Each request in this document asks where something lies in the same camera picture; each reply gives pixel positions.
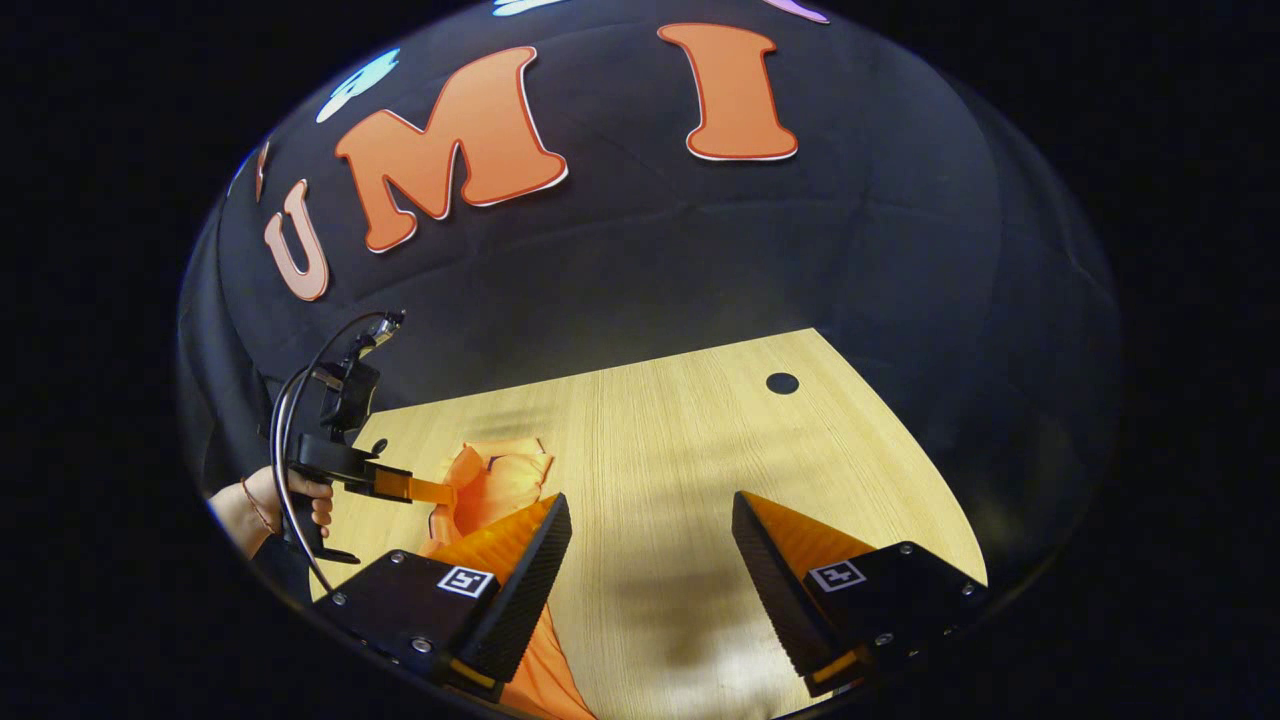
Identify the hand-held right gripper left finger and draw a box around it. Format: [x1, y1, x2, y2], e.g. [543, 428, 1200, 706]
[310, 492, 573, 701]

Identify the orange T-shirt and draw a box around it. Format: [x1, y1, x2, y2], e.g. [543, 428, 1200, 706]
[420, 437, 601, 720]

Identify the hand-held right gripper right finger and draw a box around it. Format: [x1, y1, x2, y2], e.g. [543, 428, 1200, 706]
[732, 490, 991, 699]

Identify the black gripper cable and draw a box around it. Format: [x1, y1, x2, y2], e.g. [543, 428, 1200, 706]
[268, 312, 403, 593]

